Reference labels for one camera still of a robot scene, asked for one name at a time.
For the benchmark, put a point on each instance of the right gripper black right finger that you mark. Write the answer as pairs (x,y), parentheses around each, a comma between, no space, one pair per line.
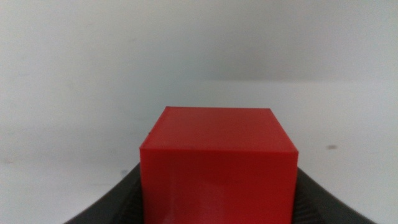
(317,208)

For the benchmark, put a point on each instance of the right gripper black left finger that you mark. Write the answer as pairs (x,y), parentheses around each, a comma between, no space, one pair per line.
(121,205)

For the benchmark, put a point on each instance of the red cube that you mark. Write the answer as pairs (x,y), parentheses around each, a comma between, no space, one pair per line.
(217,174)

